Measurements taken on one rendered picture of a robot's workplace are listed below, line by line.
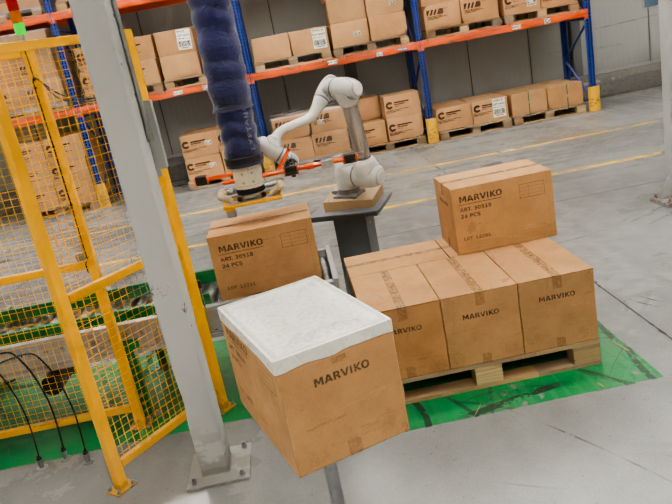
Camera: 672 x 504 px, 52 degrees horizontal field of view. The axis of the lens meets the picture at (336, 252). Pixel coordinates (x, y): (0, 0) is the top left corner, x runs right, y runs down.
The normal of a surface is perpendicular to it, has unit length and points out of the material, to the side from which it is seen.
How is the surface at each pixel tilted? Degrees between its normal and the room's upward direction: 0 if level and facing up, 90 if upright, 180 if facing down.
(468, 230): 90
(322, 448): 90
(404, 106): 90
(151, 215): 90
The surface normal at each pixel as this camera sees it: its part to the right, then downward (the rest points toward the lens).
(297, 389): 0.42, 0.19
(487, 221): 0.10, 0.28
